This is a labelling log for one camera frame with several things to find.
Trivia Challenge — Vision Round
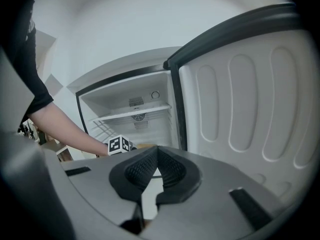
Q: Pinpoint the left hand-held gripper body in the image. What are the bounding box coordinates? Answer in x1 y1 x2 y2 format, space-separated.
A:
107 134 138 157

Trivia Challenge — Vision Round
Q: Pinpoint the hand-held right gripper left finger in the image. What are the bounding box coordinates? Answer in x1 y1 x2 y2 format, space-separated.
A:
60 145 159 236

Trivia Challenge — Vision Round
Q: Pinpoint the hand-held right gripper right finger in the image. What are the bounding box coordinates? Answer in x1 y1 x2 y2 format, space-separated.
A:
138 145 284 240

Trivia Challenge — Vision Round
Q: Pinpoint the white fridge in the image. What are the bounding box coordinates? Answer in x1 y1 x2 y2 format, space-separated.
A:
66 45 188 152

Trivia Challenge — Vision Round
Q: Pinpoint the person's left forearm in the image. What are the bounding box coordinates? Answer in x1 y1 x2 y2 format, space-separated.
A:
26 100 110 158

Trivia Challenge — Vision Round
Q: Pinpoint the white fridge shelf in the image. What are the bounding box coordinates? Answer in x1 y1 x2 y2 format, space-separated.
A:
89 102 173 122

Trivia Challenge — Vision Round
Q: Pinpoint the white fridge door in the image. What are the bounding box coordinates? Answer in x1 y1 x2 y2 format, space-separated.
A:
163 2 316 207

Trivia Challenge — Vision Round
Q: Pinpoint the person's black shirt sleeve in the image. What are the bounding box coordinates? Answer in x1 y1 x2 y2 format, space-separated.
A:
6 0 55 115

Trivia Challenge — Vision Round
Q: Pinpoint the wire fridge rack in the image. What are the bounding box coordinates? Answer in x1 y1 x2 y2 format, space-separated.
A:
89 120 120 145

